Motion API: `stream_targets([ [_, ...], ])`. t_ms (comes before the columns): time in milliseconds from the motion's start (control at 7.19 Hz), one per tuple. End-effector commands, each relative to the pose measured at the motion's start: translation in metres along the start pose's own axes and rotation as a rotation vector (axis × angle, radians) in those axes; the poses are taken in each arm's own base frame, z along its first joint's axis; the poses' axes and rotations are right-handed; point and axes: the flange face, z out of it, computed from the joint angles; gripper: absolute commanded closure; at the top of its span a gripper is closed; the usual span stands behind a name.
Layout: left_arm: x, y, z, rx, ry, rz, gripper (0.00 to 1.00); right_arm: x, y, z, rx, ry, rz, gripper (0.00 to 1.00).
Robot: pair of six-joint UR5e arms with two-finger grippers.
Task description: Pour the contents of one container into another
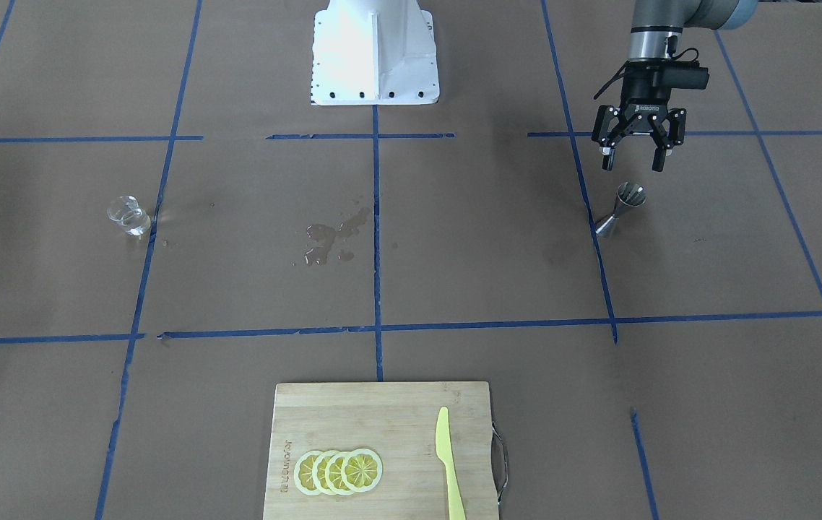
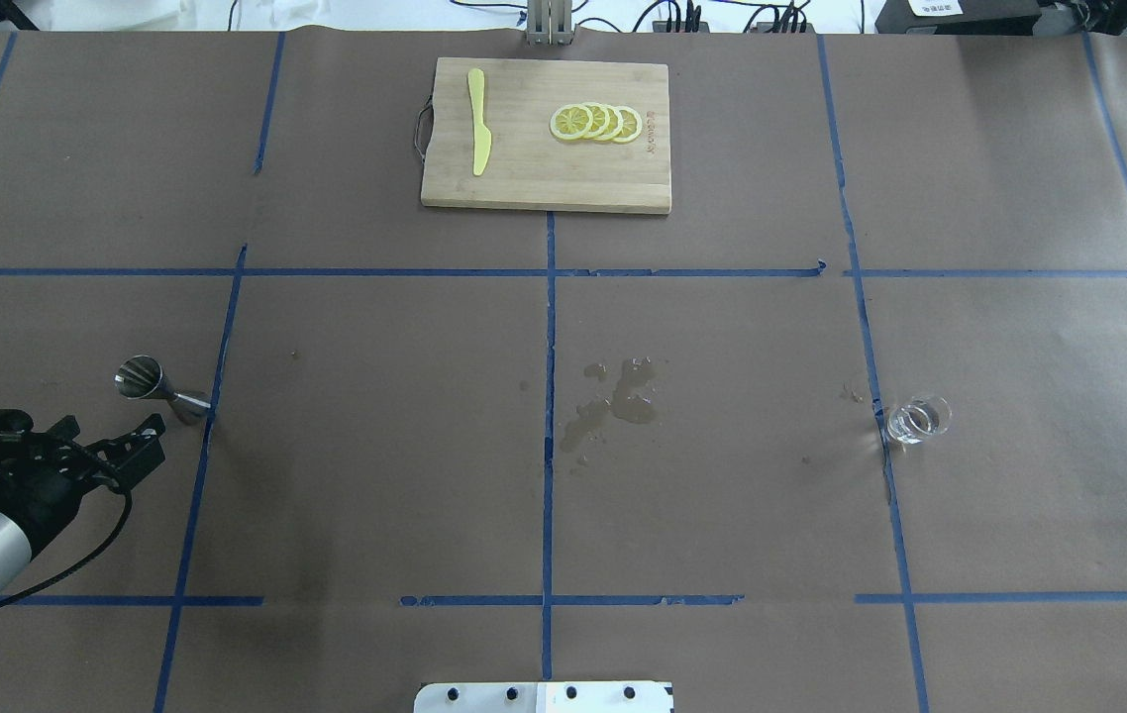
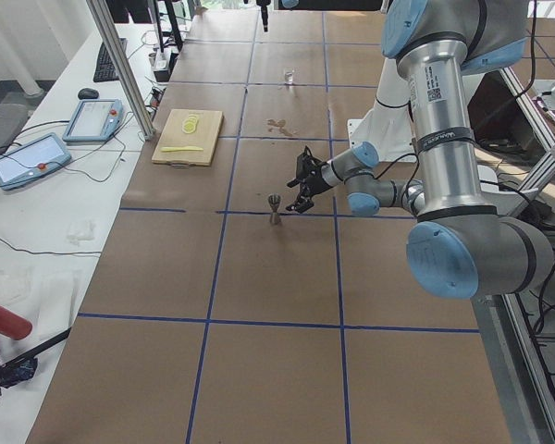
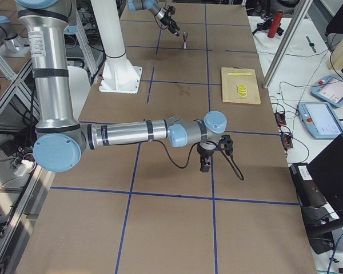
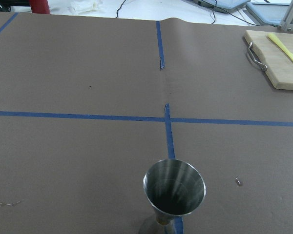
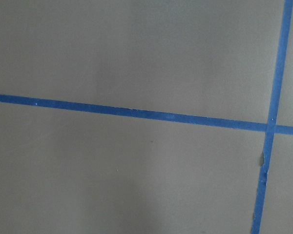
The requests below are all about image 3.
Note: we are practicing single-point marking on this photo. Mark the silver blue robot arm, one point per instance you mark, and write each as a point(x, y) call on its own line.
point(461, 246)
point(289, 4)

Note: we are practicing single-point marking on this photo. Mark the aluminium frame post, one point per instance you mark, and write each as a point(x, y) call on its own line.
point(107, 29)

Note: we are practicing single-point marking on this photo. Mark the red cylinder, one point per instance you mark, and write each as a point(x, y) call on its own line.
point(13, 325)

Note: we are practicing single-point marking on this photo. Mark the far teach pendant tablet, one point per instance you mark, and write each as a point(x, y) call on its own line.
point(94, 120)

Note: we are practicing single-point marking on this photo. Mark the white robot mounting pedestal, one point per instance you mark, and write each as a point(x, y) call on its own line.
point(387, 123)

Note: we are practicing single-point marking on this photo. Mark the black keyboard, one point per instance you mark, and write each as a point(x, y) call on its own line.
point(105, 70)

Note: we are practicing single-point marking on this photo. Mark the black computer mouse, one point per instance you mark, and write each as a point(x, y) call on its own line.
point(88, 93)

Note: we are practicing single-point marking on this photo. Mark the near teach pendant tablet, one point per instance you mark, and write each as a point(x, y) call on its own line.
point(32, 161)

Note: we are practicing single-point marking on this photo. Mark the clear glass cup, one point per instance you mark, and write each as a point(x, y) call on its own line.
point(288, 76)

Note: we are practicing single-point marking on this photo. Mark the yellow plastic knife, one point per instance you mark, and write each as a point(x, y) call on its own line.
point(185, 148)

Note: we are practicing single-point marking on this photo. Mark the steel double jigger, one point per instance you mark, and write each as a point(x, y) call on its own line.
point(274, 201)

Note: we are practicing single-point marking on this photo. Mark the crumpled white tissue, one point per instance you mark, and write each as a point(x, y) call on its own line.
point(81, 230)

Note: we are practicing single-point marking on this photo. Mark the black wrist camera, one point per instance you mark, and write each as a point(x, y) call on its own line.
point(307, 165)

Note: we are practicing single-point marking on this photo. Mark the lemon slice one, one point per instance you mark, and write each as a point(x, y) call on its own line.
point(189, 127)

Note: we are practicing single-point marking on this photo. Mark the teach pendant tablet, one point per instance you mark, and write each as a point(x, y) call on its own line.
point(94, 120)
point(32, 161)

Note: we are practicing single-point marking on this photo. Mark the bamboo cutting board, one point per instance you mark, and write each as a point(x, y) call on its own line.
point(208, 127)

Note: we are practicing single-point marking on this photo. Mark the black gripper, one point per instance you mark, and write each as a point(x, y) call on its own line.
point(263, 13)
point(315, 180)

